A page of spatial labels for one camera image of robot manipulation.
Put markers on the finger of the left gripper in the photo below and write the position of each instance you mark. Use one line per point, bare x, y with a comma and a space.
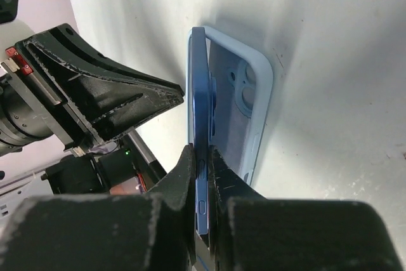
111, 98

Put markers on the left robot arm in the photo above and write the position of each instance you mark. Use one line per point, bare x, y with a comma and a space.
45, 168

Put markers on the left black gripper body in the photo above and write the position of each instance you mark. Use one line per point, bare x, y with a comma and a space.
32, 110

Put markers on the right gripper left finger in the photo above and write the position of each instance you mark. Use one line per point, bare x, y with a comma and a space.
152, 231

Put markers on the light blue phone case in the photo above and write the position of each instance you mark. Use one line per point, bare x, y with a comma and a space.
244, 80

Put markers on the black smartphone blue frame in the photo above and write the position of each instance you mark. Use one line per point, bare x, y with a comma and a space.
201, 112

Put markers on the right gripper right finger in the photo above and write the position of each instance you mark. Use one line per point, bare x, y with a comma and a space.
250, 232

